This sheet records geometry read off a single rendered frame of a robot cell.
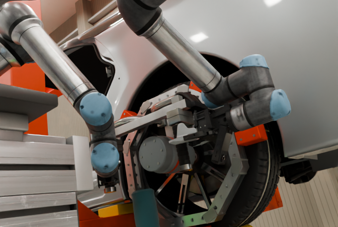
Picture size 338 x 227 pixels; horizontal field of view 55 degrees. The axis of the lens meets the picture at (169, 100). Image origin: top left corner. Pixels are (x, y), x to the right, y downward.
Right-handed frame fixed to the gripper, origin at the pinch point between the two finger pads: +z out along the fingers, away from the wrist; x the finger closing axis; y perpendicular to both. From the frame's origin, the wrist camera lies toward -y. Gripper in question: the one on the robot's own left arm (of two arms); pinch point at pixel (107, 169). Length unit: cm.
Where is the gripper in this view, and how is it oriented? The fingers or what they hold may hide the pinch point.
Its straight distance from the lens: 125.0
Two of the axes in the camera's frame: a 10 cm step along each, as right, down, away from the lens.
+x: 9.7, -1.2, 2.0
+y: 1.8, 9.2, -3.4
